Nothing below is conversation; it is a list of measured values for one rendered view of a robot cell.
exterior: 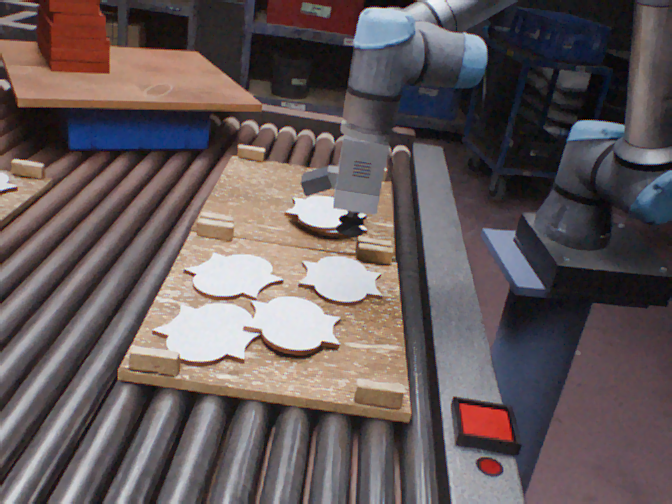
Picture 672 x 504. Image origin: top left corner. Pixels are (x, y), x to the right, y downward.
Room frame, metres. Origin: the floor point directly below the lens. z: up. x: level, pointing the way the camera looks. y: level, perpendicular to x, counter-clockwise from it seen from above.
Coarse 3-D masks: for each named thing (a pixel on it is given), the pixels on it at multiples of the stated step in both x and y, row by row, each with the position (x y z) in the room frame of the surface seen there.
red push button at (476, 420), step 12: (468, 408) 0.75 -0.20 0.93; (480, 408) 0.76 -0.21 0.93; (468, 420) 0.73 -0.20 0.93; (480, 420) 0.73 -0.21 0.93; (492, 420) 0.74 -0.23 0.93; (504, 420) 0.74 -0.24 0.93; (468, 432) 0.71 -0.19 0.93; (480, 432) 0.71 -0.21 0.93; (492, 432) 0.71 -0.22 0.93; (504, 432) 0.72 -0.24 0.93
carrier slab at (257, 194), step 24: (240, 168) 1.46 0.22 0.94; (264, 168) 1.48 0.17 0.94; (288, 168) 1.51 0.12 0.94; (216, 192) 1.30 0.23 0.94; (240, 192) 1.32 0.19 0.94; (264, 192) 1.34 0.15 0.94; (288, 192) 1.36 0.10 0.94; (384, 192) 1.46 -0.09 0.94; (240, 216) 1.21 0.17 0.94; (264, 216) 1.23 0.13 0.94; (288, 216) 1.24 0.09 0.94; (384, 216) 1.32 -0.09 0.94; (264, 240) 1.13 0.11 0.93; (288, 240) 1.14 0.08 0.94; (312, 240) 1.16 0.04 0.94; (336, 240) 1.17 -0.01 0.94
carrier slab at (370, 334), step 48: (192, 240) 1.08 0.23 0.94; (240, 240) 1.11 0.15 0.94; (192, 288) 0.92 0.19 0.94; (288, 288) 0.97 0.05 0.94; (384, 288) 1.02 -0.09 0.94; (144, 336) 0.78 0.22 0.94; (336, 336) 0.86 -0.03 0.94; (384, 336) 0.88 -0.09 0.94; (192, 384) 0.71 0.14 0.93; (240, 384) 0.72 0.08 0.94; (288, 384) 0.73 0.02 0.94; (336, 384) 0.75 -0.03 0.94
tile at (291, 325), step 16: (256, 304) 0.88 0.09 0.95; (272, 304) 0.89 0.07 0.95; (288, 304) 0.90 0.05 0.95; (304, 304) 0.91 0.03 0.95; (256, 320) 0.84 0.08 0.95; (272, 320) 0.85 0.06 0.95; (288, 320) 0.86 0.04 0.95; (304, 320) 0.87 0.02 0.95; (320, 320) 0.88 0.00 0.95; (336, 320) 0.89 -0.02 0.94; (272, 336) 0.80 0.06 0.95; (288, 336) 0.81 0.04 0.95; (304, 336) 0.82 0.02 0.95; (320, 336) 0.83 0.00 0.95; (288, 352) 0.78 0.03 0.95; (304, 352) 0.79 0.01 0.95
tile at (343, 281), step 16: (320, 272) 1.02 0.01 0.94; (336, 272) 1.03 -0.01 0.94; (352, 272) 1.04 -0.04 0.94; (368, 272) 1.05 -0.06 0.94; (304, 288) 0.98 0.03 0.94; (320, 288) 0.97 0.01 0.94; (336, 288) 0.98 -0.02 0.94; (352, 288) 0.99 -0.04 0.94; (368, 288) 1.00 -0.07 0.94; (352, 304) 0.95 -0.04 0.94
